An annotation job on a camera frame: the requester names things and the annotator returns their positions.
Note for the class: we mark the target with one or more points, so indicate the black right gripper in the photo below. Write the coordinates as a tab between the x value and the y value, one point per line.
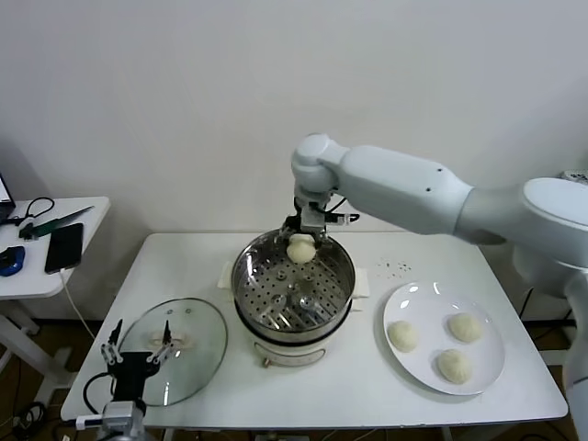
297	225

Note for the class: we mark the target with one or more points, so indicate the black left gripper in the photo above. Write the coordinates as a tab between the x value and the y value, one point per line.
131	372

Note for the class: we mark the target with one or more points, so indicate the white steamed baozi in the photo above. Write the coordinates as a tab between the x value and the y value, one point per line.
403	336
455	366
301	252
465	327

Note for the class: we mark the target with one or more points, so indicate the round glass pot lid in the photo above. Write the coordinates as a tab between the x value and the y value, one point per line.
202	331

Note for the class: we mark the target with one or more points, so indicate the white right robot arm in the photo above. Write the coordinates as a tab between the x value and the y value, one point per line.
404	193

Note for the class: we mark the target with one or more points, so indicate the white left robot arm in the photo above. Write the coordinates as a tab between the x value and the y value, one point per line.
124	418

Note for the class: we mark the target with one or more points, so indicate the black smartphone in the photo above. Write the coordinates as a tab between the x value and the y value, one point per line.
64	248

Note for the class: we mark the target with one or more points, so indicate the white side table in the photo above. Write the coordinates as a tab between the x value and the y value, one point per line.
27	287

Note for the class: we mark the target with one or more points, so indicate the blue computer mouse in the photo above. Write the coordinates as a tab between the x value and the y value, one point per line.
11	262

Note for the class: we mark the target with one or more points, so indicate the small black adapter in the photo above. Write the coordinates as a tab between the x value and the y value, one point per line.
28	232

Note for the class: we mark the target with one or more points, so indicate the open laptop lit screen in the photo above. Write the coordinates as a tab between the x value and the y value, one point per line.
3	188

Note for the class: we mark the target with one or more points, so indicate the round white plate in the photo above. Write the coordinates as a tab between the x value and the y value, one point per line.
487	367

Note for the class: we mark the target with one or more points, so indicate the white power strip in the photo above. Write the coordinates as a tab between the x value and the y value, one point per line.
579	175

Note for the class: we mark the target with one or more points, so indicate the white stand foot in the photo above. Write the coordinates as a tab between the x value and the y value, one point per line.
556	358

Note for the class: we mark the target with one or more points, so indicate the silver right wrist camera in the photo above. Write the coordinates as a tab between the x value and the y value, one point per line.
314	220

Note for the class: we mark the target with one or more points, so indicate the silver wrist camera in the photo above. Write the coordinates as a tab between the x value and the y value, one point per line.
89	420
314	220

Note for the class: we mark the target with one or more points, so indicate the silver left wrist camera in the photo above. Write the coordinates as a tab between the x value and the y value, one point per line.
89	420

